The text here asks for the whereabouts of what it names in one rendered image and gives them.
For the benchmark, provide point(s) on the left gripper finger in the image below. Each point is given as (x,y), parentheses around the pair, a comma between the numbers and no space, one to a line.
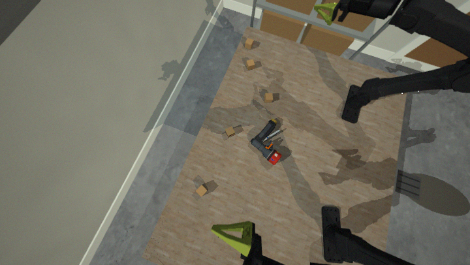
(243,245)

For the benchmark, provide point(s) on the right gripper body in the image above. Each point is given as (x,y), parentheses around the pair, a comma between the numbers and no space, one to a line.
(343,6)

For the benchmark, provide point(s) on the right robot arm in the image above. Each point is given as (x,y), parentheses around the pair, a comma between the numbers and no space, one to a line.
(437,19)

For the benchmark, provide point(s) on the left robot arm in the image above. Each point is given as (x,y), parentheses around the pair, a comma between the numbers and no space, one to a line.
(350,248)

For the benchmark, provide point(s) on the small tan block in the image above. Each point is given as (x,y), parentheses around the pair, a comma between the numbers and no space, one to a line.
(248,43)
(268,97)
(201,190)
(229,131)
(250,64)

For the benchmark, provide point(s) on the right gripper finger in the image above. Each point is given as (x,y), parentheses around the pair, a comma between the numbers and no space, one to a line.
(330,7)

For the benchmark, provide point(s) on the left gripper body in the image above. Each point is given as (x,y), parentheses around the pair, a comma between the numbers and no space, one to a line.
(256,250)

